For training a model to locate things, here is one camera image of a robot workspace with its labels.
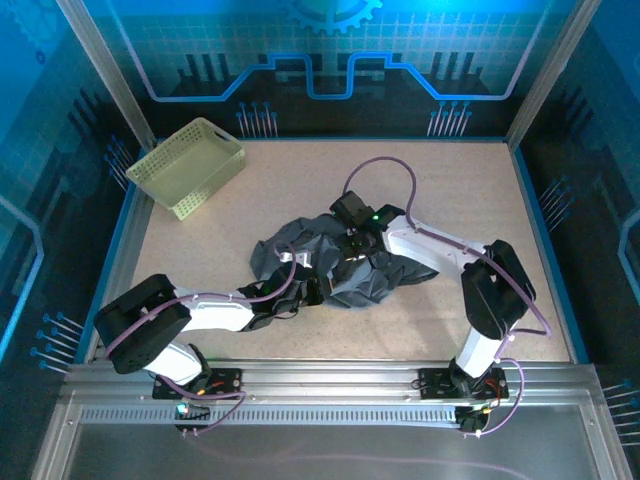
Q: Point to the grey t-shirt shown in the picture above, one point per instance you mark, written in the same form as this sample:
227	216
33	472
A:
360	285

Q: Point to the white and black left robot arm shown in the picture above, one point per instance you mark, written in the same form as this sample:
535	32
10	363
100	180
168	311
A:
215	315

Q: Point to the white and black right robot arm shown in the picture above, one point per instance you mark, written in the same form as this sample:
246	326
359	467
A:
430	245

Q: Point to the black controller box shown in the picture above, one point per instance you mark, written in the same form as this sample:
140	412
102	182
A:
470	422
197	412

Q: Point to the green plastic basket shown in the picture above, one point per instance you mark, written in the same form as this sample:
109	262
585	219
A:
185	170

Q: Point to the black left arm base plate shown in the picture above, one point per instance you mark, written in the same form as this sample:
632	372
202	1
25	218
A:
231	376

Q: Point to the aluminium mounting rail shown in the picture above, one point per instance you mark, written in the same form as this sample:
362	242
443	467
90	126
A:
325	380

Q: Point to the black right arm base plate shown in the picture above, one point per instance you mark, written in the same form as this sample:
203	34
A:
431	385

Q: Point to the aluminium frame post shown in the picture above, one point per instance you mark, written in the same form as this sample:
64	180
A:
545	75
107	75

